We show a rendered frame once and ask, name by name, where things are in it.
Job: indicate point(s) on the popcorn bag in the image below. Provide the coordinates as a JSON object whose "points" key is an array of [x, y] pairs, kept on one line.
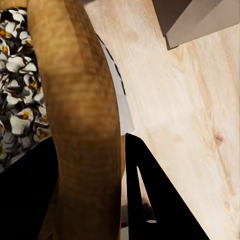
{"points": [[88, 117]]}

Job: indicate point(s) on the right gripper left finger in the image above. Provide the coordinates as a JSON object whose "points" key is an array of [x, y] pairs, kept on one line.
{"points": [[26, 189]]}

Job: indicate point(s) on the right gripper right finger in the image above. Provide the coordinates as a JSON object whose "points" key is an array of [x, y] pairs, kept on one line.
{"points": [[174, 220]]}

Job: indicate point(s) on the fridge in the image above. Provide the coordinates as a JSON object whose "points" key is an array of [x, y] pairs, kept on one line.
{"points": [[182, 21]]}

